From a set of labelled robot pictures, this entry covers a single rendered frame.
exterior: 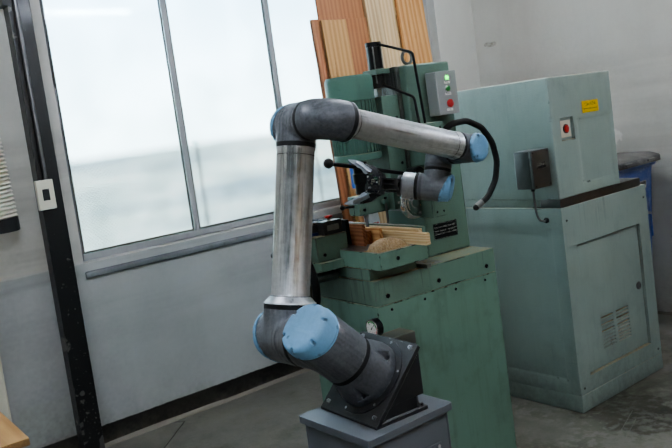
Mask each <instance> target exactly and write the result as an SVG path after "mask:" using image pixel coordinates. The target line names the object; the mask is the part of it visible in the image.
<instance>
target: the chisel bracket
mask: <svg viewBox="0 0 672 448"><path fill-rule="evenodd" d="M384 197H387V199H388V194H387V193H385V194H384V195H381V196H380V197H378V198H377V199H375V200H374V201H372V202H369V203H363V204H356V205H354V207H355V208H350V209H349V213H350V216H364V218H369V214H373V213H378V212H382V211H385V204H382V203H381V200H382V199H384Z"/></svg>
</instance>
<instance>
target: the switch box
mask: <svg viewBox="0 0 672 448"><path fill-rule="evenodd" d="M445 75H448V76H449V79H448V80H445V78H444V76H445ZM425 80H426V88H427V96H428V104H429V113H430V116H431V117H432V116H440V115H447V114H454V113H459V112H460V110H459V102H458V94H457V85H456V77H455V70H448V71H438V72H432V73H426V74H425ZM444 81H450V83H447V84H444ZM446 85H449V86H450V91H448V92H451V95H445V93H447V91H446V90H445V87H446ZM449 99H452V100H453V102H454V105H453V106H452V107H449V106H448V105H447V101H448V100H449ZM447 108H453V110H450V111H447Z"/></svg>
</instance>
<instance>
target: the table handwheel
mask: <svg viewBox="0 0 672 448"><path fill-rule="evenodd" d="M338 278H339V272H338V270H337V269H334V270H330V271H327V272H321V273H316V270H315V268H314V266H313V263H312V262H311V279H310V286H311V287H312V299H313V300H314V301H315V302H316V304H318V305H320V303H321V291H320V284H319V283H323V282H327V281H330V280H334V279H338Z"/></svg>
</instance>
